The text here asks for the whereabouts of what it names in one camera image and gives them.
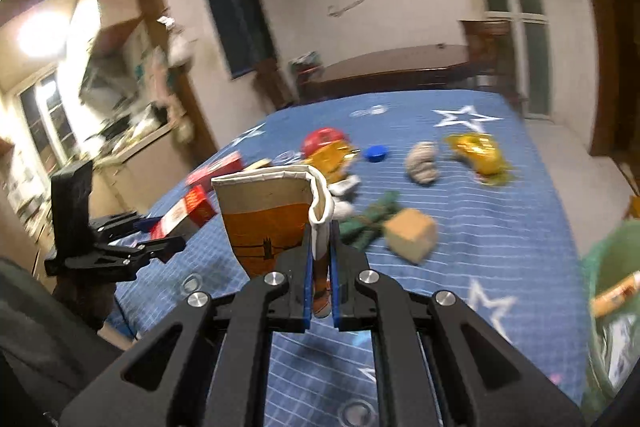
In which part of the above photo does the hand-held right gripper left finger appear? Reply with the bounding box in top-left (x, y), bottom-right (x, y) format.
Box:
top-left (47, 226), bottom-right (314, 427)

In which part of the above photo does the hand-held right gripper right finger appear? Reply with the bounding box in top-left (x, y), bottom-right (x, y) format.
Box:
top-left (327, 223), bottom-right (586, 427)

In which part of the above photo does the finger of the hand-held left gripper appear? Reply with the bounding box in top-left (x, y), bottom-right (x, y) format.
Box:
top-left (96, 235), bottom-right (187, 281)
top-left (91, 211), bottom-right (162, 236)

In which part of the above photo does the orange and white paper cup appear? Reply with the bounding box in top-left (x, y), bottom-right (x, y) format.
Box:
top-left (211, 166), bottom-right (337, 320)

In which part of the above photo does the trash bin with green bag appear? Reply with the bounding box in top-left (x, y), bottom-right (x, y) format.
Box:
top-left (580, 219), bottom-right (640, 414)

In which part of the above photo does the red and white carton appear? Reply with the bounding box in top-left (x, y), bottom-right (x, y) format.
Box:
top-left (185, 152), bottom-right (244, 188)
top-left (150, 184), bottom-right (219, 241)

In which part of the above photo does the green crumpled wrapper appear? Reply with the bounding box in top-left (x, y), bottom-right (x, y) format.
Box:
top-left (340, 192), bottom-right (401, 251)

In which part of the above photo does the bright kitchen window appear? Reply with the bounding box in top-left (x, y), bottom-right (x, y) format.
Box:
top-left (15, 72), bottom-right (82, 168)

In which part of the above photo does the grey cloth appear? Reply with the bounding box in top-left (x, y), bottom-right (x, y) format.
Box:
top-left (0, 257), bottom-right (136, 427)

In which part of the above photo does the toy figure with red cap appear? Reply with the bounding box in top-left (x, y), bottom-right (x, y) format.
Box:
top-left (300, 129), bottom-right (364, 218)

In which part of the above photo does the blue star-print blanket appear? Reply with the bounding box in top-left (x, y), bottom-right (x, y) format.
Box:
top-left (112, 89), bottom-right (594, 427)

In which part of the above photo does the grey crumpled tissue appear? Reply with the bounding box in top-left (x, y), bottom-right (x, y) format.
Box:
top-left (404, 141), bottom-right (442, 186)

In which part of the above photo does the yellow crumpled wrapper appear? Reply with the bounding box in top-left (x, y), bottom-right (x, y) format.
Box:
top-left (444, 133), bottom-right (514, 186)

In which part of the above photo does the dark window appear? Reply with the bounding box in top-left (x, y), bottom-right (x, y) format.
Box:
top-left (197, 0), bottom-right (279, 80)

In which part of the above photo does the small colourful packet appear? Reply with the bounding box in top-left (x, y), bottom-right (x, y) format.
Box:
top-left (290, 52), bottom-right (326, 78)

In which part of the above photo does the dark wooden table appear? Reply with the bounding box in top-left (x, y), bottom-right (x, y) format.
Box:
top-left (300, 44), bottom-right (496, 104)

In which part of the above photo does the orange snack packet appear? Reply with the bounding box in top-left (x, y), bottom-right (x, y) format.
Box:
top-left (590, 272), bottom-right (640, 318)

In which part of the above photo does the dark wooden chair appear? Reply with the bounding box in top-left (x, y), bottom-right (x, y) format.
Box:
top-left (460, 19), bottom-right (527, 108)

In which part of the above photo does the frosted glass door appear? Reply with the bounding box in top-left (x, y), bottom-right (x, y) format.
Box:
top-left (452, 0), bottom-right (554, 118)

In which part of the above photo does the wooden doorway frame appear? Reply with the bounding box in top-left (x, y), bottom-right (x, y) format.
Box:
top-left (560, 0), bottom-right (640, 158)

